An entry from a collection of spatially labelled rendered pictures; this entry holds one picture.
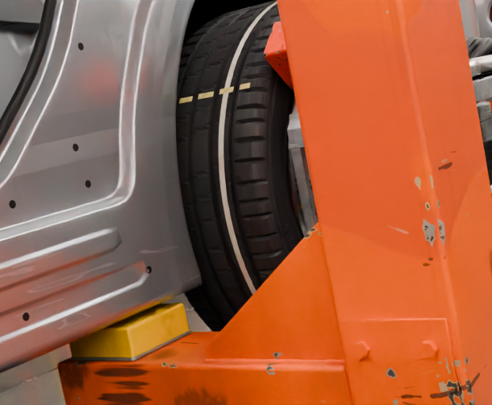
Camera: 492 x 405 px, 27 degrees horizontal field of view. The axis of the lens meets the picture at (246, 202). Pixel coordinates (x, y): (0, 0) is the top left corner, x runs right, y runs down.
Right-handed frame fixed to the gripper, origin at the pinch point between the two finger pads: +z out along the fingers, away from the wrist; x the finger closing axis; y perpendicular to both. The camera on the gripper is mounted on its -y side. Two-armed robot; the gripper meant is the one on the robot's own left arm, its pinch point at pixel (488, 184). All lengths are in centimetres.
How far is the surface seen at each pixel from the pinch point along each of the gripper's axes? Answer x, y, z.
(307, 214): 11.0, 0.2, 25.2
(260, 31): 24.1, -29.2, 24.8
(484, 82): 7.0, -14.5, -4.8
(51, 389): 266, 83, 92
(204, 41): 32, -30, 33
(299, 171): 11.0, -6.5, 25.2
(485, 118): -1.3, -9.7, -0.8
